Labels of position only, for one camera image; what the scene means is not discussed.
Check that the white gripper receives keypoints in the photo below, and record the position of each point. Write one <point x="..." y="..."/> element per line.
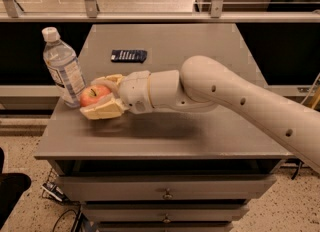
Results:
<point x="135" y="91"/>

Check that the red apple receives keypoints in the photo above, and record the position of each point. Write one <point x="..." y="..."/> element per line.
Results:
<point x="93" y="94"/>

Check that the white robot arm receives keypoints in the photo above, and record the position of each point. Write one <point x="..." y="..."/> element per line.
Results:
<point x="201" y="84"/>

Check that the clear blue plastic water bottle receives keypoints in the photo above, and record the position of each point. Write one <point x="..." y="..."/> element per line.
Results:
<point x="62" y="63"/>

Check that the dark blue snack packet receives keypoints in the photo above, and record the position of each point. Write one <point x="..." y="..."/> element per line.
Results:
<point x="128" y="56"/>

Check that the grey drawer cabinet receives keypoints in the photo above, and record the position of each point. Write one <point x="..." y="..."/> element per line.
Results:
<point x="219" y="142"/>

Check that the small device on floor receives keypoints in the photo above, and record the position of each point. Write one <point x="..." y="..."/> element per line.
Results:
<point x="53" y="190"/>

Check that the middle grey drawer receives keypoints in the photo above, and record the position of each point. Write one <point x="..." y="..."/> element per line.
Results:
<point x="165" y="213"/>

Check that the grey drawer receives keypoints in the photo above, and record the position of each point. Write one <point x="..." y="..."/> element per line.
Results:
<point x="165" y="213"/>
<point x="167" y="187"/>
<point x="171" y="227"/>

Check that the black chair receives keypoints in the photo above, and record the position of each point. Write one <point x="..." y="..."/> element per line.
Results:
<point x="12" y="186"/>

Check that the bottom grey drawer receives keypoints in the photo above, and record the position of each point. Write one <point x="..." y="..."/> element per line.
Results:
<point x="171" y="227"/>

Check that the top grey drawer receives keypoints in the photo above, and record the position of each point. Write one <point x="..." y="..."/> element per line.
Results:
<point x="167" y="187"/>

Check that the yellow wooden frame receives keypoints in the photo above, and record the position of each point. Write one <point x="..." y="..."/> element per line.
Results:
<point x="315" y="99"/>

